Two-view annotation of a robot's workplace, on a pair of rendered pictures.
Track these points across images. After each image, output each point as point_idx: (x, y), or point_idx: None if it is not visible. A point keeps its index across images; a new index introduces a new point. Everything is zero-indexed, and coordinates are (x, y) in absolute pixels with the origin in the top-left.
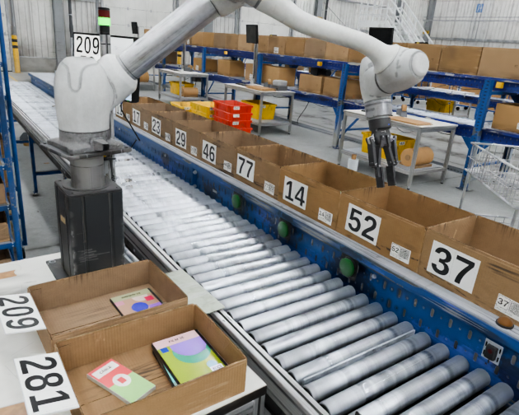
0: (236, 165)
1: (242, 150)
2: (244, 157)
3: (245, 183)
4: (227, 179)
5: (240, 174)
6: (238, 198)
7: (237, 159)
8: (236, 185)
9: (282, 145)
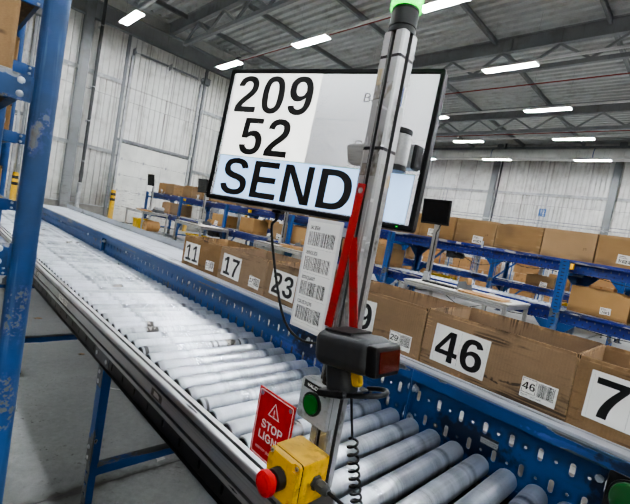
0: (578, 397)
1: (615, 365)
2: (626, 384)
3: (623, 446)
4: (575, 434)
5: (605, 420)
6: None
7: (590, 383)
8: (622, 457)
9: (617, 348)
